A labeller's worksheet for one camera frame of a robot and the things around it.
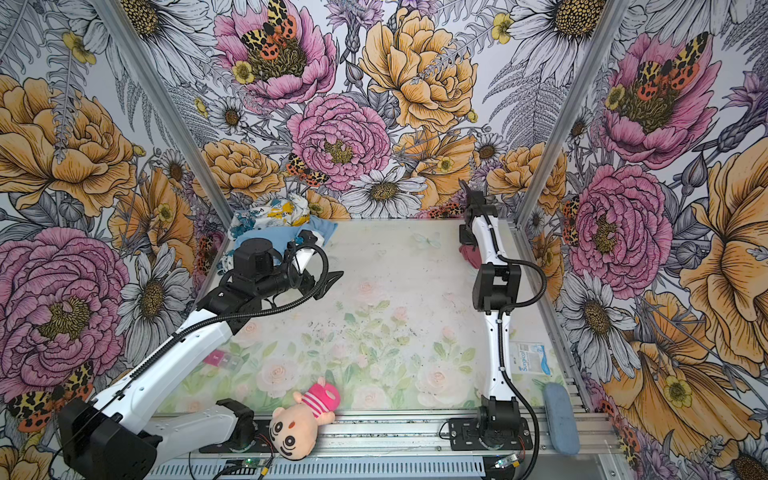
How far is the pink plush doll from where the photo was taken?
0.68 meters

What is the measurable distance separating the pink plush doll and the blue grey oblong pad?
1.79 feet

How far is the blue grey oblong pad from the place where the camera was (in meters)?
0.73
